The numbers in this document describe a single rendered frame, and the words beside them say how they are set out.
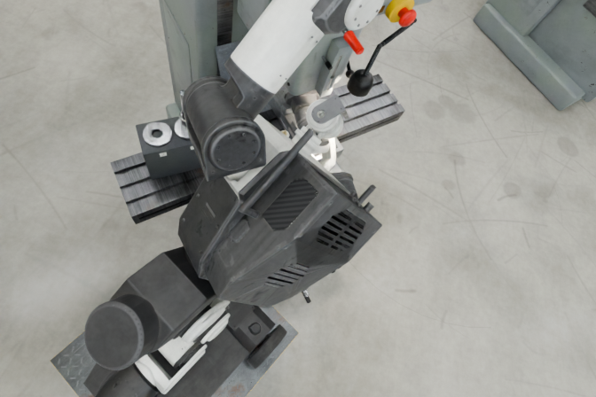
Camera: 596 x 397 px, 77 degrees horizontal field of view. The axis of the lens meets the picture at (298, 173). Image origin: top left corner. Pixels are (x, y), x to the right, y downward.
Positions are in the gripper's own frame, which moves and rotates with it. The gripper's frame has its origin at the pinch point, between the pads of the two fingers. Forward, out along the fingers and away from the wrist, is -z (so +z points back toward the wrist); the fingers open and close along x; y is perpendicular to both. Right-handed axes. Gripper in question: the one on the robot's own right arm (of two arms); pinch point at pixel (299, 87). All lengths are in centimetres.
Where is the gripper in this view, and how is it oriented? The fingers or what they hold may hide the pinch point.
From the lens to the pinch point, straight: 136.3
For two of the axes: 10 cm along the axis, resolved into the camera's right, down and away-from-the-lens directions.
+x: -9.5, 1.3, -2.7
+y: -1.9, 4.3, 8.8
